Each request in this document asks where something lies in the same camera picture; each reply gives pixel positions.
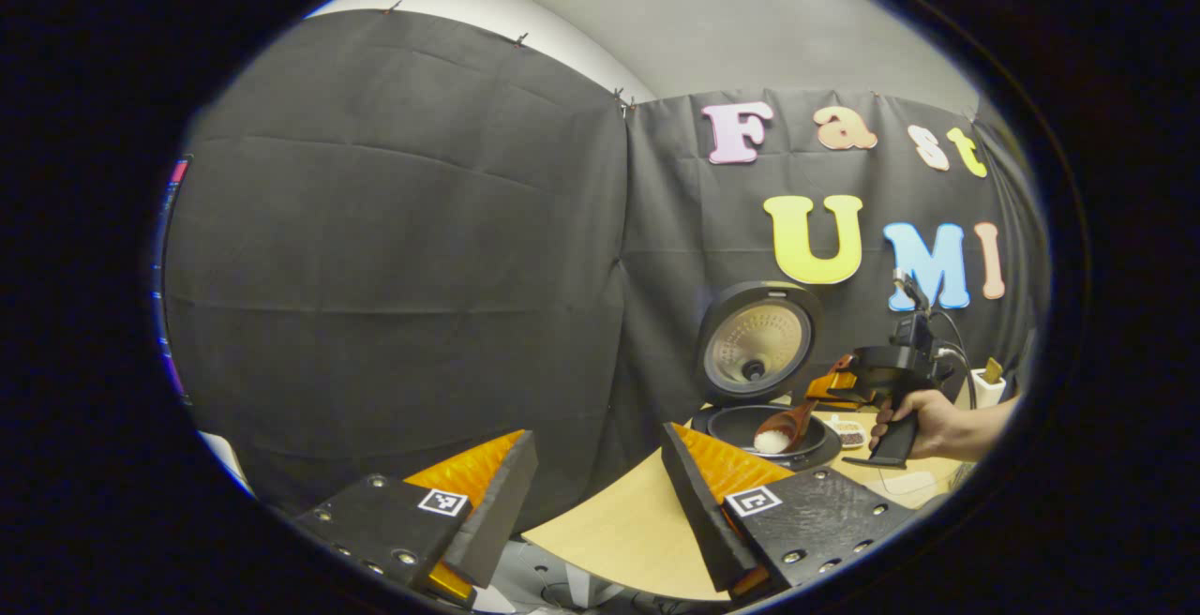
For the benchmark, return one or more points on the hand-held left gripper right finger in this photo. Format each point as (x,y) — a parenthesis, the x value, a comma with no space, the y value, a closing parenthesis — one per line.
(698,502)

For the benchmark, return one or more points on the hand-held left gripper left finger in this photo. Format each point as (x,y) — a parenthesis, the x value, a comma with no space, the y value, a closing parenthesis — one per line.
(502,502)

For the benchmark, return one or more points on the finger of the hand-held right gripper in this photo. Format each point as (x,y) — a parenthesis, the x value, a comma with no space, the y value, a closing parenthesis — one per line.
(834,385)

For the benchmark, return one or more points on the brown wooden spoon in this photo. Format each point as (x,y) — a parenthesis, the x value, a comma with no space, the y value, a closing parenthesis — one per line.
(795,420)

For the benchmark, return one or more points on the spoonful of white rice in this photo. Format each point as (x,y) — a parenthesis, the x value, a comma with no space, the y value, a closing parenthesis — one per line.
(772,442)

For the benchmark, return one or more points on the grey rice cooker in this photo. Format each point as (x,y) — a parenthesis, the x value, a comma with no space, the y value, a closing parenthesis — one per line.
(759,343)

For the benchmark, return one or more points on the white divided bean dish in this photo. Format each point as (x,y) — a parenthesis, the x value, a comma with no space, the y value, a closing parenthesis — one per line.
(848,432)

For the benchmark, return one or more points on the white toaster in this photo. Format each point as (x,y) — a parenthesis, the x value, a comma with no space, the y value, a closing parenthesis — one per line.
(989,390)

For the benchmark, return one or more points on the brown bread slice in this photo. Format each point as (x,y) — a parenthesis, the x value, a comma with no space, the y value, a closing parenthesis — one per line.
(993,370)

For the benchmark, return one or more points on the white table leg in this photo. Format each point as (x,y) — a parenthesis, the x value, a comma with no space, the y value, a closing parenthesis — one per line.
(581,587)

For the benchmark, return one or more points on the black backdrop cloth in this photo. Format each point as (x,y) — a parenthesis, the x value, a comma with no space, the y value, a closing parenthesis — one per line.
(375,268)

